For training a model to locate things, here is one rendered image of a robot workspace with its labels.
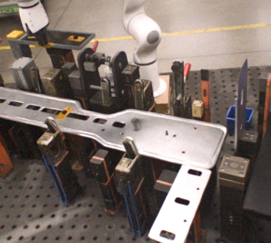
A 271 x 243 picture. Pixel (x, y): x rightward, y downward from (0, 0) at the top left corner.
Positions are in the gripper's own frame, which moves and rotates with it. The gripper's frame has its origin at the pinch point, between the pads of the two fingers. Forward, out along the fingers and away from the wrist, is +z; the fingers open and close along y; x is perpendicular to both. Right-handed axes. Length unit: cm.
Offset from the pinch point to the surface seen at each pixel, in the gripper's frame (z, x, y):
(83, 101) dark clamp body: 32.6, 8.7, -3.3
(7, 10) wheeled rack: 96, -292, -203
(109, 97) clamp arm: 24.0, 27.6, -0.6
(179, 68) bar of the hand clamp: 8, 59, -7
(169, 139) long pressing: 27, 61, 11
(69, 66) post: 16.5, 3.3, -6.3
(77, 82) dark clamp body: 21.1, 9.4, -2.4
